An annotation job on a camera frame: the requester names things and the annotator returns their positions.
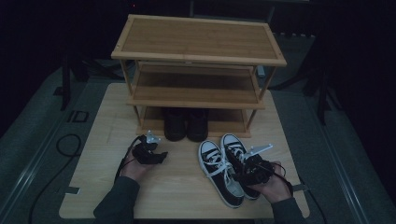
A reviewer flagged dark metal stand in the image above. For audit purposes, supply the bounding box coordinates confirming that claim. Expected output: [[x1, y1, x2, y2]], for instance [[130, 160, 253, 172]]
[[60, 54, 73, 111]]

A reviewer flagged person's right hand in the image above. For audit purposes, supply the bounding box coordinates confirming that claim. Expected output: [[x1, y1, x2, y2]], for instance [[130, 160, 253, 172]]
[[247, 161, 293, 203]]

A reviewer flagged wooden shoe rack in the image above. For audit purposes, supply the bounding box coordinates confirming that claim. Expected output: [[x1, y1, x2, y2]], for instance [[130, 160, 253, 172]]
[[110, 13, 288, 139]]

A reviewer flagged black floor cable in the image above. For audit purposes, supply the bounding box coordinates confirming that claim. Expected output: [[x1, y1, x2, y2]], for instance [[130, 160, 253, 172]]
[[28, 133, 82, 224]]

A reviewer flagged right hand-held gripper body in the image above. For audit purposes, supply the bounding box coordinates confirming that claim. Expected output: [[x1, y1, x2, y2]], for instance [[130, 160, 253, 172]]
[[239, 143, 275, 187]]

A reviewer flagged black leather shoe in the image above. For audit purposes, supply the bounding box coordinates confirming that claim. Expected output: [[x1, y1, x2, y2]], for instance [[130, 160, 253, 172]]
[[163, 107, 189, 143], [186, 108, 209, 143]]

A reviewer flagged black white canvas sneaker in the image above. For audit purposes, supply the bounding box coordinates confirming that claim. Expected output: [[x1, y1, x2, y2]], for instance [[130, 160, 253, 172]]
[[219, 133, 262, 201], [198, 139, 246, 209]]

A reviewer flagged right hand-held gripper black cable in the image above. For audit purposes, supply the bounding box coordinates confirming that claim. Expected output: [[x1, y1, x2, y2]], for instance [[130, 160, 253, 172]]
[[260, 161, 295, 197]]

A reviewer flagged left hand-held gripper black cable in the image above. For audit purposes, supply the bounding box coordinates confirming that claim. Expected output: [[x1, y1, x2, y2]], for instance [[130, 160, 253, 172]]
[[114, 134, 146, 182]]

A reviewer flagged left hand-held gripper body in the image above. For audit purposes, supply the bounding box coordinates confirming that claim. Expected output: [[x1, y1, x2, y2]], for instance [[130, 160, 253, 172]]
[[132, 130, 162, 165]]

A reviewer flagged hand-held gripper black cable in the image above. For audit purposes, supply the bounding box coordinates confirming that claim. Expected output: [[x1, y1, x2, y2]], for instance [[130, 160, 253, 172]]
[[260, 161, 295, 197], [114, 134, 146, 182]]

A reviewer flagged person's left hand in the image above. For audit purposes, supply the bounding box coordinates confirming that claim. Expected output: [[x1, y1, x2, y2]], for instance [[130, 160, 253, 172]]
[[120, 152, 155, 181]]

